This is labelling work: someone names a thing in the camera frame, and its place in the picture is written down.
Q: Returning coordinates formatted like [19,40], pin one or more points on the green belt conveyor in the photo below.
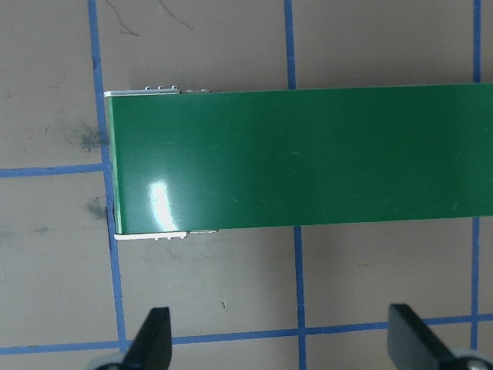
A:
[292,162]

